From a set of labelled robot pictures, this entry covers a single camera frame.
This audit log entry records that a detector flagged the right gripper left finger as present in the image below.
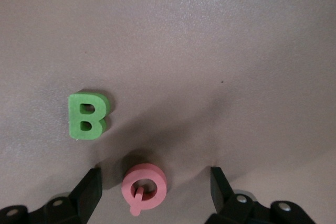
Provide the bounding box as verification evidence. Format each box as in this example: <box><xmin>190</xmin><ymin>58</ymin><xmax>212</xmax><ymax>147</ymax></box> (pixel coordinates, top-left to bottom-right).
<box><xmin>0</xmin><ymin>167</ymin><xmax>102</xmax><ymax>224</ymax></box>

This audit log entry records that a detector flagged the pink foam letter Q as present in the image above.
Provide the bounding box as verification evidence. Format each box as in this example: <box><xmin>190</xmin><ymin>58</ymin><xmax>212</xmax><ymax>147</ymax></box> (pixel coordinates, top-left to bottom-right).
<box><xmin>121</xmin><ymin>163</ymin><xmax>168</xmax><ymax>217</ymax></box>

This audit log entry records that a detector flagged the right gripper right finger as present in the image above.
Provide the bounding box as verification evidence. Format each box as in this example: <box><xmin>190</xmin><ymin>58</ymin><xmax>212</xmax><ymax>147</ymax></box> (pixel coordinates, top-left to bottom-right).
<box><xmin>204</xmin><ymin>166</ymin><xmax>323</xmax><ymax>224</ymax></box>

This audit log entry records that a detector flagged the green foam letter B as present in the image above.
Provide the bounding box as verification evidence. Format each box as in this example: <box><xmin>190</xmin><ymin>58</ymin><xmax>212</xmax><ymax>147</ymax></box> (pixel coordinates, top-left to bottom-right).
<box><xmin>67</xmin><ymin>91</ymin><xmax>112</xmax><ymax>141</ymax></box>

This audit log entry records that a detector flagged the brown table mat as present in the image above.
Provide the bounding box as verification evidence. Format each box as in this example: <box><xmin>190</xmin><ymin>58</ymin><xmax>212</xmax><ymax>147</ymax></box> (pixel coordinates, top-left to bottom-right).
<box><xmin>0</xmin><ymin>0</ymin><xmax>336</xmax><ymax>224</ymax></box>

